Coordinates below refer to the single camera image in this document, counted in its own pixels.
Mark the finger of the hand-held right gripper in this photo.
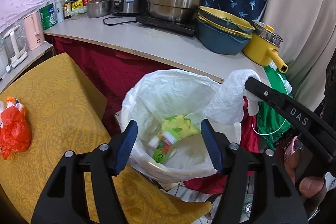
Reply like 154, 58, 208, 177
245, 76, 336, 161

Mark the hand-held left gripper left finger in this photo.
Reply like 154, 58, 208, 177
31, 120, 138, 224

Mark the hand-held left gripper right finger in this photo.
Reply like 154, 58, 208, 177
201, 118, 309, 224

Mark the white waste bin with liner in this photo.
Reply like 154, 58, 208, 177
119, 69, 242, 185

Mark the orange plastic bag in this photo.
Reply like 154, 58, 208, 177
0, 109, 32, 160

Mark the orange blue snack wrapper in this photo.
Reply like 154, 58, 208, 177
4, 96, 26, 112

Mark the person's right hand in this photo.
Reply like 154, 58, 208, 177
294, 175, 328, 216

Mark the green plastic bag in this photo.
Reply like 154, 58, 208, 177
256, 65, 293, 149

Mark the pink plastic basket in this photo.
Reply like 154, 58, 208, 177
283, 135, 303, 173

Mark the green drink carton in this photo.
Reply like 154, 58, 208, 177
147, 132, 177, 163

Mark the yellow green wrapper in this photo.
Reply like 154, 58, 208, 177
161, 114, 200, 140

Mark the yellow saucepan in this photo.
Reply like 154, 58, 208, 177
241, 20, 289, 73

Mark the yellow patterned tablecloth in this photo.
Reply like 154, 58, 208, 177
0, 52, 212, 224

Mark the dark red cloth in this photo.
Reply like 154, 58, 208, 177
51, 36, 263, 195

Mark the large blue basin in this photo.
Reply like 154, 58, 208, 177
197, 22, 252, 56

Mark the beige curtain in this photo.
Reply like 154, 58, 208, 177
243, 0, 336, 109

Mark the blue bowl yellow inside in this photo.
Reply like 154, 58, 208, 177
197, 16, 253, 39
198, 6, 256, 30

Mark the black induction cooktop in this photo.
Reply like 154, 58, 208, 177
135, 14, 198, 37

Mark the small steel bowl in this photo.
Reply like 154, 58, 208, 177
85, 0, 111, 18

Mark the clear food container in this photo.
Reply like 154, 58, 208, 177
70, 7, 88, 19

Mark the pink electric kettle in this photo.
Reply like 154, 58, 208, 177
22, 11, 45, 51

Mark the white bottle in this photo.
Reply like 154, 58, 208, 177
55, 0, 65, 24

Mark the dark labelled sauce bottle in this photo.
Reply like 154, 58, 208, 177
63, 0, 72, 20

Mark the green white canister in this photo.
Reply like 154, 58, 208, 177
39, 3, 58, 30

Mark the white glass kettle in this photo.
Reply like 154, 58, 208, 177
2, 25, 28, 68

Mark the black power cable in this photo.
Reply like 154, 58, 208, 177
103, 14, 139, 26

